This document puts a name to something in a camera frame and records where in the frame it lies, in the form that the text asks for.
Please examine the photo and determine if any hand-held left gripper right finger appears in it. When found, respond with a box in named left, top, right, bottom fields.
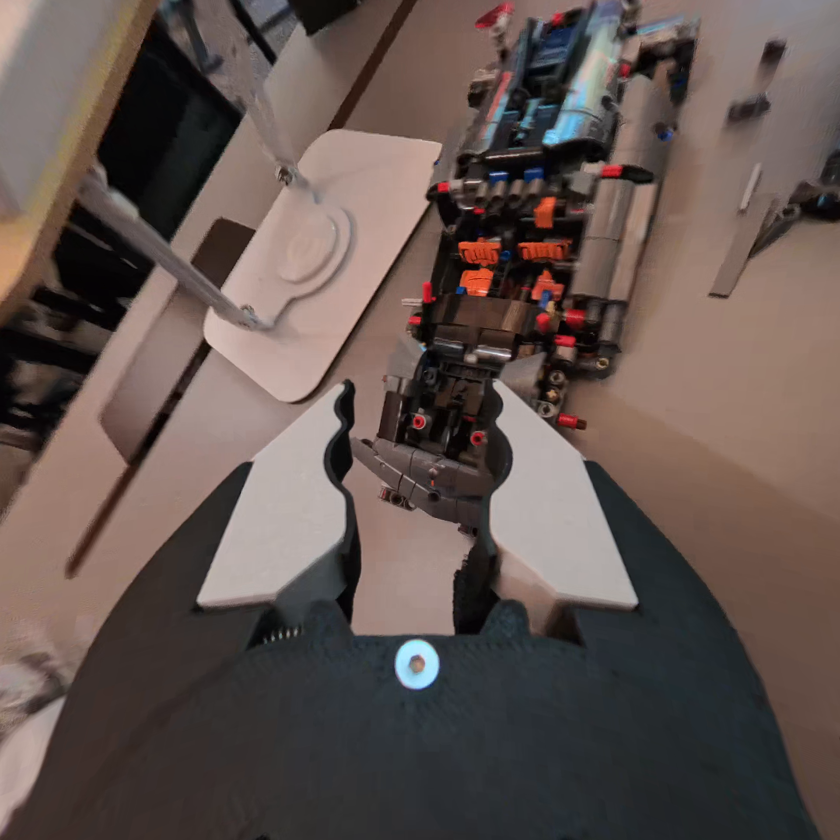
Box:
left=451, top=379, right=641, bottom=635

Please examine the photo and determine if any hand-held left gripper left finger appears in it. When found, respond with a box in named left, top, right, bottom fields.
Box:
left=196, top=379, right=363, bottom=621

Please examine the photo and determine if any grey lego car model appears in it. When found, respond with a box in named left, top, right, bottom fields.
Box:
left=351, top=0, right=703, bottom=539

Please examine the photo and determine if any clear bag of lego parts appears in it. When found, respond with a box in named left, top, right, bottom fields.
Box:
left=0, top=650, right=73, bottom=726

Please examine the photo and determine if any grey lego wedge plate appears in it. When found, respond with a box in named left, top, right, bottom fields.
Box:
left=709, top=197, right=777, bottom=299

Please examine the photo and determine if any white desk lamp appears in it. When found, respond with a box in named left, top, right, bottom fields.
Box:
left=79, top=85, right=444, bottom=404

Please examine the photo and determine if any white book holder plate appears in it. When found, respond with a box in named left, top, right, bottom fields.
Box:
left=0, top=0, right=114, bottom=211

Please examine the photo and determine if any grey desk cable flap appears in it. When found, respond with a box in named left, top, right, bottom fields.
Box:
left=98, top=217, right=258, bottom=467

